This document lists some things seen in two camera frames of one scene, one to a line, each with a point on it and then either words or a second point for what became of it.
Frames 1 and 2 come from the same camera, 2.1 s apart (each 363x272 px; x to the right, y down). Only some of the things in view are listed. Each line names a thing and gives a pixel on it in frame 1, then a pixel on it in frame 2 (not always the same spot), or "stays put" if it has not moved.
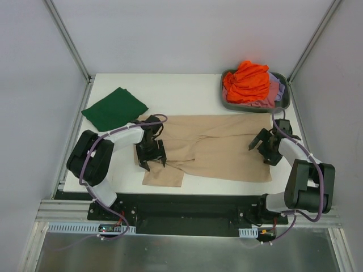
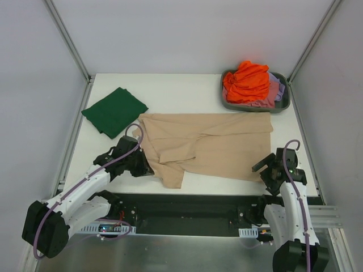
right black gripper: x=265 y=145 -> x=266 y=174
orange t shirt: x=250 y=83 stays put
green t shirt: x=118 y=108 stays put
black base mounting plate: x=186 y=215 stays put
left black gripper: x=151 y=154 -> x=140 y=165
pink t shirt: x=268 y=102 stays put
